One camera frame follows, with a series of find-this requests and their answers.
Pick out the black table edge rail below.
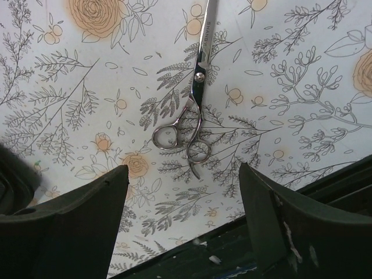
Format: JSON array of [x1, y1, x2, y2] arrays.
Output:
[[120, 157, 371, 278]]

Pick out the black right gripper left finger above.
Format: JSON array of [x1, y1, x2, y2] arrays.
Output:
[[1, 165, 128, 278]]

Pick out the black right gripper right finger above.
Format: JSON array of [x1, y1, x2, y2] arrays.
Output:
[[239, 163, 371, 278]]

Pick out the silver straight hair scissors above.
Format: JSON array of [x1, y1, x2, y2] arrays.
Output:
[[151, 1, 219, 178]]

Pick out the floral table mat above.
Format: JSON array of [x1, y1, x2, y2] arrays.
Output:
[[1, 1, 371, 278]]

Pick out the black zip tool case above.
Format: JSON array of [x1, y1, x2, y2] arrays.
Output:
[[1, 145, 41, 215]]

